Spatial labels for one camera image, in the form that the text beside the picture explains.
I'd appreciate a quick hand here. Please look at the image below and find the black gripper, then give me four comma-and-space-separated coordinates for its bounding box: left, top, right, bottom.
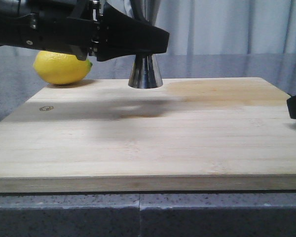
18, 0, 101, 61

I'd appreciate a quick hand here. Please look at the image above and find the steel jigger measuring cup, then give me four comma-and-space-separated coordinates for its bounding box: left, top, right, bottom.
128, 0, 163, 89

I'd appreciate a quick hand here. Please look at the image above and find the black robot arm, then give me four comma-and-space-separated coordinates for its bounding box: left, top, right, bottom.
0, 0, 169, 62

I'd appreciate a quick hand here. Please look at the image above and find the yellow lemon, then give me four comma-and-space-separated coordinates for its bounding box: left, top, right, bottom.
33, 51, 93, 85

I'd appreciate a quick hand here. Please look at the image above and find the wooden cutting board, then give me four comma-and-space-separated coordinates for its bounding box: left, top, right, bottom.
0, 78, 296, 193

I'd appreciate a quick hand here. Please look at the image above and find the grey curtain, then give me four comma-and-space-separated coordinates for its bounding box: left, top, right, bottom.
0, 0, 296, 57

